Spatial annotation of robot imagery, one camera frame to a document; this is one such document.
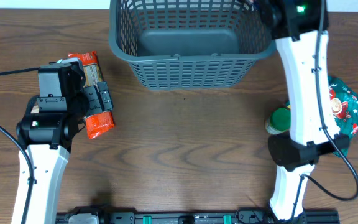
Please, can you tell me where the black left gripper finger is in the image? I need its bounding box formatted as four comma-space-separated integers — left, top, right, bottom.
97, 82, 114, 111
83, 86, 103, 116

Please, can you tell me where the orange spaghetti package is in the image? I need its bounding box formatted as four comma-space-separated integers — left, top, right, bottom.
68, 51, 115, 139

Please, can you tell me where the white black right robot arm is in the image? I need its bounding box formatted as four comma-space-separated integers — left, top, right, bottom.
259, 0, 350, 223

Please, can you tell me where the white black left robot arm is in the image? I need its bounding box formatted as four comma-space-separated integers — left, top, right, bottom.
12, 57, 113, 223

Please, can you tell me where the teal small snack packet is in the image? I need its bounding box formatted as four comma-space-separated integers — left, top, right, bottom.
57, 58, 71, 63

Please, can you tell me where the beige cream snack pouch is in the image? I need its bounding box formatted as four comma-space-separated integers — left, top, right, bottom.
31, 105, 39, 113

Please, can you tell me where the grey plastic mesh basket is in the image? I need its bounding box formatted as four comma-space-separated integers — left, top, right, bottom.
109, 0, 276, 90

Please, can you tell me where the green lid glass jar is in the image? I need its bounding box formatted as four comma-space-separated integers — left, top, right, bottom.
265, 108, 291, 135

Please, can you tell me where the green Nescafe coffee bag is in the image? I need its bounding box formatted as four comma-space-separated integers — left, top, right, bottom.
285, 76, 358, 158

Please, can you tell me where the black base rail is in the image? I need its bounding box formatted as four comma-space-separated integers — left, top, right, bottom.
55, 206, 341, 224

